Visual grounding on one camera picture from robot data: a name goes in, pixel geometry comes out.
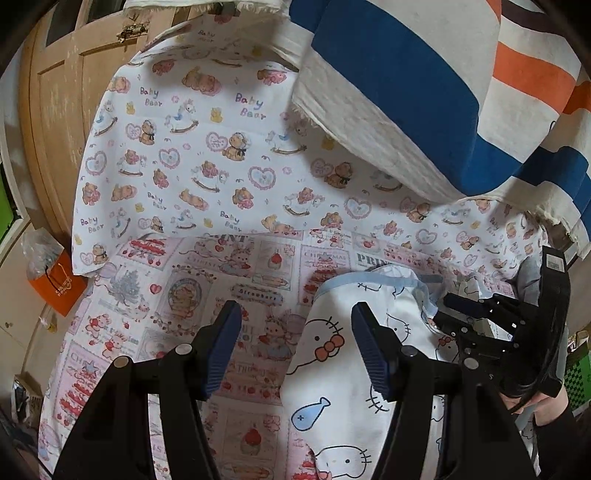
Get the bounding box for white bear print sheet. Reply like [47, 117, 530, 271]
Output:
[71, 14, 550, 283]

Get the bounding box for black cable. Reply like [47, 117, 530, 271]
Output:
[505, 272, 571, 416]

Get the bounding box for person's right hand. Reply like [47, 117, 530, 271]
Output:
[501, 393, 574, 429]

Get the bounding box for person's right forearm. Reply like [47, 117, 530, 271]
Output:
[531, 406, 591, 480]

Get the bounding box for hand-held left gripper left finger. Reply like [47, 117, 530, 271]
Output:
[53, 300, 243, 480]

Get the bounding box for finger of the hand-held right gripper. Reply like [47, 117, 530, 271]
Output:
[434, 311, 511, 370]
[443, 293, 523, 325]

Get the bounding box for white cat print pants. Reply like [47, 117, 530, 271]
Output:
[281, 265, 539, 480]

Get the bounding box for green checkered box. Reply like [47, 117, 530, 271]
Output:
[561, 359, 591, 412]

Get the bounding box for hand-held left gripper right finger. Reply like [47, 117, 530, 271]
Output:
[351, 302, 539, 480]

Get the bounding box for orange paper bag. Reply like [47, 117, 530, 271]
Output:
[27, 251, 88, 317]

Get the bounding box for wooden door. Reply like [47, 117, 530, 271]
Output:
[18, 0, 195, 245]

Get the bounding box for blue orange striped blanket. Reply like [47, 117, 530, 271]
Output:
[124, 0, 591, 245]

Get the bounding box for grey fleece cloth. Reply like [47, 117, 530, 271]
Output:
[513, 259, 544, 306]

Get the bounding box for pink patchwork print bedsheet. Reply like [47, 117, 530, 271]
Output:
[39, 233, 522, 480]

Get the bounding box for clear plastic bag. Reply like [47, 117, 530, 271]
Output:
[21, 228, 64, 280]

